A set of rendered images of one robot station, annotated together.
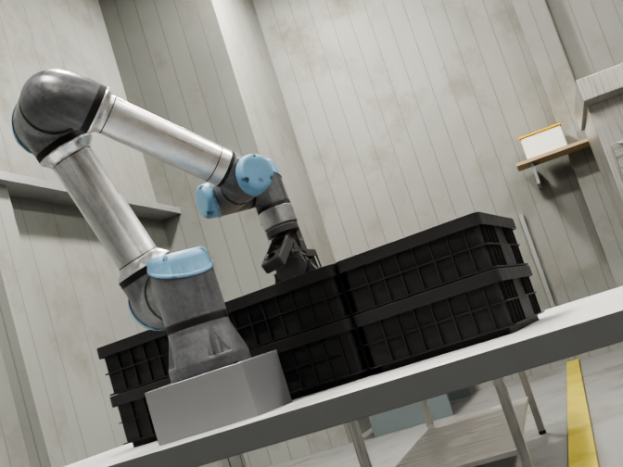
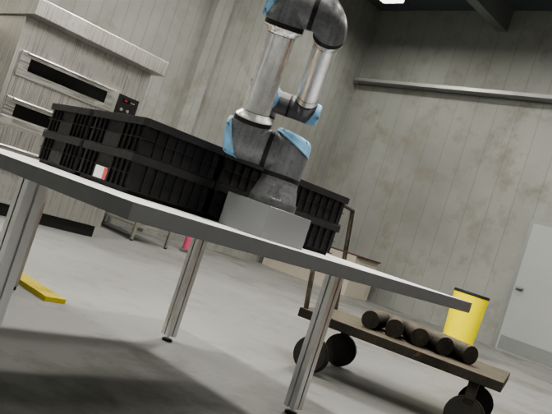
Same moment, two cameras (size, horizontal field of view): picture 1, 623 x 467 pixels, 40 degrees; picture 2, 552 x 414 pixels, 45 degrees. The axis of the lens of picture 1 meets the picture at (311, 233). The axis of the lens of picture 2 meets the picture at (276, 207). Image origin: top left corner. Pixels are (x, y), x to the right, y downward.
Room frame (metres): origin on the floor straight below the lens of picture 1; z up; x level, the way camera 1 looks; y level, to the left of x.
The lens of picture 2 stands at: (0.56, 2.02, 0.74)
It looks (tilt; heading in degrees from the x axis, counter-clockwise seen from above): 2 degrees up; 299
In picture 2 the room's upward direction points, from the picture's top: 18 degrees clockwise
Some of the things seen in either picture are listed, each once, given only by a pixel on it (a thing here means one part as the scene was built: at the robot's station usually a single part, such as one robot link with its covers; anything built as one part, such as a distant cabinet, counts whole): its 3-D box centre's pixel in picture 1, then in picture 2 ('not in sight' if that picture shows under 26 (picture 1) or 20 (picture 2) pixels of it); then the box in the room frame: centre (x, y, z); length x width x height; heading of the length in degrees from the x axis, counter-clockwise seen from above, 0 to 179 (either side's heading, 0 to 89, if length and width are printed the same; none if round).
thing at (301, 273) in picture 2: not in sight; (319, 263); (5.71, -9.36, 0.37); 2.14 x 0.69 x 0.73; 165
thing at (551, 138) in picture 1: (544, 144); not in sight; (8.43, -2.47, 2.15); 0.43 x 0.36 x 0.24; 75
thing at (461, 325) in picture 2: not in sight; (463, 321); (2.31, -6.44, 0.37); 0.44 x 0.44 x 0.73
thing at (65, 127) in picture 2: not in sight; (103, 135); (2.39, 0.18, 0.87); 0.40 x 0.30 x 0.11; 159
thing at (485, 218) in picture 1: (431, 245); (289, 183); (1.80, -0.23, 0.92); 0.40 x 0.30 x 0.02; 159
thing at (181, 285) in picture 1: (184, 283); (287, 154); (1.57, 0.25, 0.96); 0.13 x 0.12 x 0.14; 29
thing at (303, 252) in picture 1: (293, 254); not in sight; (1.82, 0.05, 0.99); 0.09 x 0.08 x 0.12; 158
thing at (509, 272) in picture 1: (455, 316); (276, 223); (1.80, -0.23, 0.76); 0.40 x 0.30 x 0.12; 159
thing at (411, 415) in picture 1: (413, 371); not in sight; (8.33, -0.53, 0.43); 1.53 x 0.79 x 0.85; 165
